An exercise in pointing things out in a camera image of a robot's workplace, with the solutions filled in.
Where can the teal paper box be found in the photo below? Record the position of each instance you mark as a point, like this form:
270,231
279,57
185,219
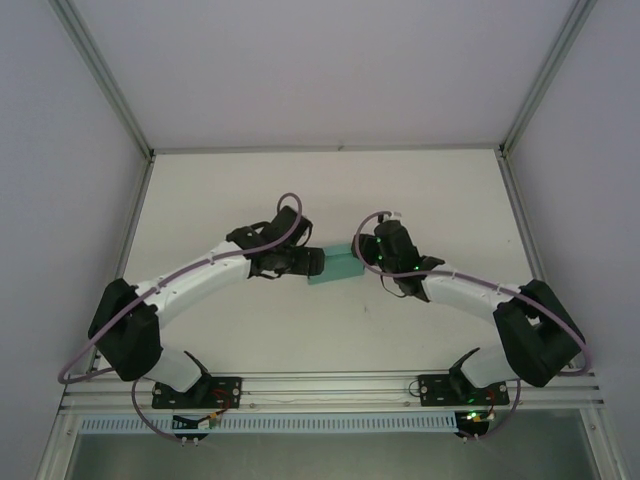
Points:
340,267

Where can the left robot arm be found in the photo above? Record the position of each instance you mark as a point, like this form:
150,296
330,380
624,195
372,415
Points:
125,335

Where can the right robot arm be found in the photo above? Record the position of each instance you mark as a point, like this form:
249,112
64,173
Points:
540,340

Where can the grey metal panel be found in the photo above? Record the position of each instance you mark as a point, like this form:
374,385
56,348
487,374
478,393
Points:
325,460

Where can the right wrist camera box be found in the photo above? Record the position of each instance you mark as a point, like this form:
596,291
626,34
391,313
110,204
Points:
395,215

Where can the aluminium table edge rail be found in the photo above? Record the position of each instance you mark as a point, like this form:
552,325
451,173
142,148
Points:
325,148
131,225
527,225

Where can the aluminium mounting rail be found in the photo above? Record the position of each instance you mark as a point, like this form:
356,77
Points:
325,387

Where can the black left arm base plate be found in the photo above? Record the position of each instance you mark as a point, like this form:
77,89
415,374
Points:
230,387

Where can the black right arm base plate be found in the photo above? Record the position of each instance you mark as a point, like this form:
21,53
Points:
435,390

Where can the aluminium frame post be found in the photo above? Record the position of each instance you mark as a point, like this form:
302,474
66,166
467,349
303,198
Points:
547,75
104,75

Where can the aluminium frame leg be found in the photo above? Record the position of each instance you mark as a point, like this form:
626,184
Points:
602,450
55,450

